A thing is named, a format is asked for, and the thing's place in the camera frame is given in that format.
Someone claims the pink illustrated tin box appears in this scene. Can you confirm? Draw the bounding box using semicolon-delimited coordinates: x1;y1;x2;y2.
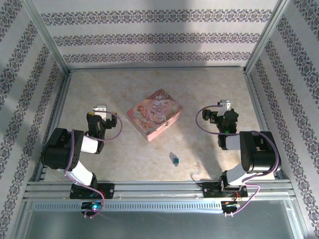
126;90;184;142

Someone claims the small blue silver padlock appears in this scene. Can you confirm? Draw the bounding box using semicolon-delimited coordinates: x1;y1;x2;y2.
169;151;180;167

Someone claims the small controller board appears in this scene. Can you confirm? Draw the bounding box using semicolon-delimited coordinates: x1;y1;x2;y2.
81;201;104;212
221;200;242;210

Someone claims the grey metal sheet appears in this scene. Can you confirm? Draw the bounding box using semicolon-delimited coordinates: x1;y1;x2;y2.
24;210;300;239

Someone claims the aluminium side rail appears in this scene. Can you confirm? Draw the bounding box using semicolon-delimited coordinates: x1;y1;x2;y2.
34;71;73;182
243;70;284;181

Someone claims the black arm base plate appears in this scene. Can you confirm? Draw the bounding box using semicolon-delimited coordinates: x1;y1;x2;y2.
69;183;116;200
202;181;249;200

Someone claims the aluminium rail along patterned wall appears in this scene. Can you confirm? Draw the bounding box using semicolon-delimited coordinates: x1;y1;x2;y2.
66;65;248;73

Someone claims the aluminium upright post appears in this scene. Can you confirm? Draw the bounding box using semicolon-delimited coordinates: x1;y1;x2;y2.
19;0;70;74
244;0;296;73

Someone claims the slotted grey cable duct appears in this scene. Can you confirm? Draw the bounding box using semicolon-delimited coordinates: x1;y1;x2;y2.
32;201;224;213

